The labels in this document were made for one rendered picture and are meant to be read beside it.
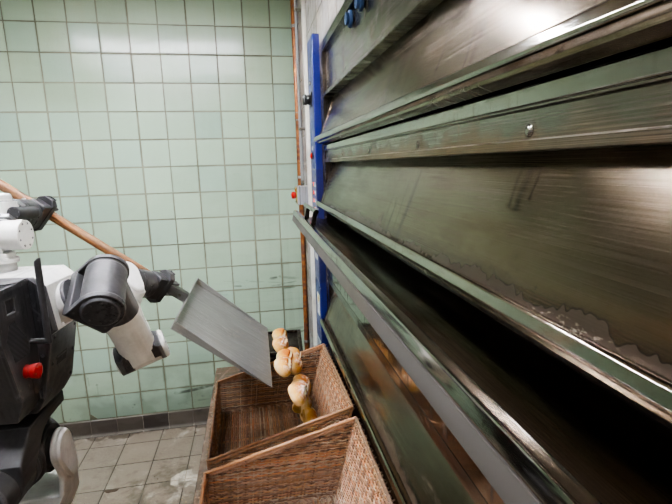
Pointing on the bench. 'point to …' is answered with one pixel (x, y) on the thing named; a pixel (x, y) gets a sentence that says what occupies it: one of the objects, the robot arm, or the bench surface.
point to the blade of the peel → (225, 331)
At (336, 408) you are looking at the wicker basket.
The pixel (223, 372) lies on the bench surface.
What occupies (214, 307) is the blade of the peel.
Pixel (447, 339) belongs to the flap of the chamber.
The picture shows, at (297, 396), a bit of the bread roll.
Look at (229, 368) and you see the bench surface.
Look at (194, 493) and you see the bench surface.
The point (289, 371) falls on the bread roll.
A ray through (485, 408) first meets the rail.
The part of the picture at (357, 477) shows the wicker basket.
